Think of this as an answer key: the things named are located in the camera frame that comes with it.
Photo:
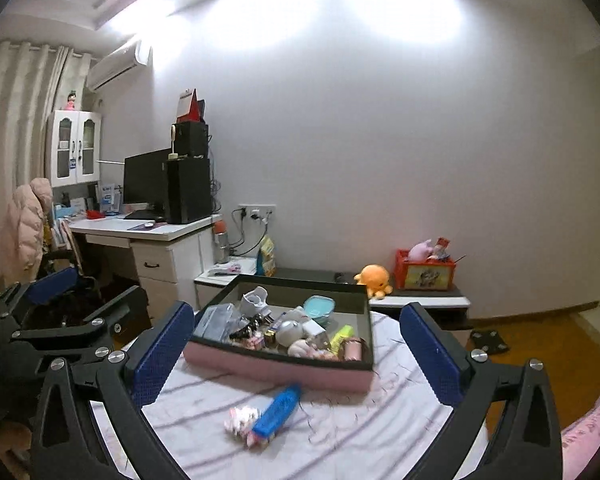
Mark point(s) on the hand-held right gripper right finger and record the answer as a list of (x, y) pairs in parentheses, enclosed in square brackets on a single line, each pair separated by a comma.
[(430, 355)]

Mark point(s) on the red packet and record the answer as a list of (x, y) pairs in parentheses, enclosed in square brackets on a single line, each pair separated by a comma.
[(442, 247)]

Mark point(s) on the black computer monitor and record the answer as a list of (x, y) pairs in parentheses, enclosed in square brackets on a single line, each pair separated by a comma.
[(145, 180)]

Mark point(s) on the silver egg-shaped device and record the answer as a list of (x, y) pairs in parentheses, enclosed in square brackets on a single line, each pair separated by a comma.
[(290, 330)]

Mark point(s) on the baby doll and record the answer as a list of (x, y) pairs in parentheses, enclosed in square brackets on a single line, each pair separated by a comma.
[(302, 349)]

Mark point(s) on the small yellow desk fan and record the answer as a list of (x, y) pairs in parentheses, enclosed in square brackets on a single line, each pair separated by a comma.
[(173, 142)]

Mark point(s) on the black computer tower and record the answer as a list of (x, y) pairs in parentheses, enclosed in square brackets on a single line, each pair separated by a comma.
[(190, 190)]

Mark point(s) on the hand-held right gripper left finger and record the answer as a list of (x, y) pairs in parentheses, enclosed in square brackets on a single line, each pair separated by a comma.
[(162, 355)]

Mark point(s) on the clear plastic box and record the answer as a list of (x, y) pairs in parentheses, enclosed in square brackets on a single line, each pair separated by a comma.
[(215, 321)]

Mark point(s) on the yellow snack bag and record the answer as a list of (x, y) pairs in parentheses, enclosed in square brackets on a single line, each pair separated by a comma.
[(267, 257)]

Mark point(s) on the white glass-door cabinet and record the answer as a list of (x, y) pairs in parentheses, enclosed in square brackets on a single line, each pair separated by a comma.
[(75, 120)]

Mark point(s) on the pink puffer jacket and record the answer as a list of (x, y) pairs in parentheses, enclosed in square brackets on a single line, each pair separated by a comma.
[(27, 225)]

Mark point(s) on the purple mouse pad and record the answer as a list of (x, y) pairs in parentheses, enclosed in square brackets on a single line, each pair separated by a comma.
[(136, 227)]

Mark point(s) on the red storage crate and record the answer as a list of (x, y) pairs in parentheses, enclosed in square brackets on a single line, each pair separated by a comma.
[(425, 276)]

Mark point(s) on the white desk calendar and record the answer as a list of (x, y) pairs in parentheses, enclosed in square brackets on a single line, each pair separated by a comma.
[(185, 106)]

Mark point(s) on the pink box tray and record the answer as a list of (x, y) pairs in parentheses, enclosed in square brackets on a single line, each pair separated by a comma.
[(280, 372)]

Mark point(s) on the rose gold cup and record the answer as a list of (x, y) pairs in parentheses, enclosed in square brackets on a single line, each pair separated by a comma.
[(354, 350)]

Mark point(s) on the steel bottle with red cap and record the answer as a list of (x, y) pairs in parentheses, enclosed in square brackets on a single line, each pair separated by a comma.
[(221, 245)]

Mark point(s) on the white desk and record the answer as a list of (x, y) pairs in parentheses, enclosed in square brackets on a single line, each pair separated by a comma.
[(180, 255)]

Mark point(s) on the teal round container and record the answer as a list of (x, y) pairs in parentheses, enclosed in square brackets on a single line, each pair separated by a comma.
[(319, 309)]

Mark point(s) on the row of books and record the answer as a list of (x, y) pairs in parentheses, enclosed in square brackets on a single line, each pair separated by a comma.
[(75, 207)]

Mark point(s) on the black bathroom scale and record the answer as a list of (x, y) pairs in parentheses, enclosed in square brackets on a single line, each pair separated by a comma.
[(490, 342)]

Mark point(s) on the black keyboard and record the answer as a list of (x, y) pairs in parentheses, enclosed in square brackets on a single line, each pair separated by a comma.
[(142, 215)]

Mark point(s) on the blue and white box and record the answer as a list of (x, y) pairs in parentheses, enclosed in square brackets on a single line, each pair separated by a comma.
[(110, 200)]

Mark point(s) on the black speaker box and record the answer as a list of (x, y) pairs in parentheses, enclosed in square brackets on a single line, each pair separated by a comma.
[(192, 140)]

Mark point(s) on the white phone charger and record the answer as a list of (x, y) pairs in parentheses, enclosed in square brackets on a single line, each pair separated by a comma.
[(313, 328)]

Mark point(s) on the red cloth item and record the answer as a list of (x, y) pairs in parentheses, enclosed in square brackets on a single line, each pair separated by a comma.
[(96, 214)]

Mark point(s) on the yellow highlighter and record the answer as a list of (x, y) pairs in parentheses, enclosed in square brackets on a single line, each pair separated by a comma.
[(342, 337)]

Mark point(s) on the small patterned pouch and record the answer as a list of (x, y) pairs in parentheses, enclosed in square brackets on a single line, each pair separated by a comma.
[(227, 268)]

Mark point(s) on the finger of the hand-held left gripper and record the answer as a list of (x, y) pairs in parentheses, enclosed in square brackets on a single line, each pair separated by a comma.
[(130, 305), (52, 285)]

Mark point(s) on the low dark bench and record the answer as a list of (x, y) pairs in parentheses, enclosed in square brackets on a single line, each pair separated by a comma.
[(430, 302)]

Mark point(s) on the white air conditioner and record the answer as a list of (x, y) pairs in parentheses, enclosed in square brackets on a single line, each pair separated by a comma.
[(117, 65)]

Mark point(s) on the pink white small toy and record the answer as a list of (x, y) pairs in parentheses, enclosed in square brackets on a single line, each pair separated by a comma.
[(241, 422)]

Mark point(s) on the white wall power outlet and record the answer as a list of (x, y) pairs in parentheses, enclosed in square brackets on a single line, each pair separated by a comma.
[(257, 211)]

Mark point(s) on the white nightstand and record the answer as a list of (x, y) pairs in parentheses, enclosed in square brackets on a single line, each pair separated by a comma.
[(207, 287)]

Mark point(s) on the pink plush toy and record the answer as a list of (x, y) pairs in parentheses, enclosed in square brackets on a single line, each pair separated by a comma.
[(420, 251)]

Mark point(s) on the orange octopus plush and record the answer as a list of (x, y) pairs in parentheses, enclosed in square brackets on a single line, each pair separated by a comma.
[(372, 279)]

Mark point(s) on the beige curtain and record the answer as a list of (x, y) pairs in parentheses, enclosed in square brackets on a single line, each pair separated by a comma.
[(10, 135)]

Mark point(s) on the small pink doll figure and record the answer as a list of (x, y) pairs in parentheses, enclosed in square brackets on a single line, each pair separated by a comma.
[(71, 102)]

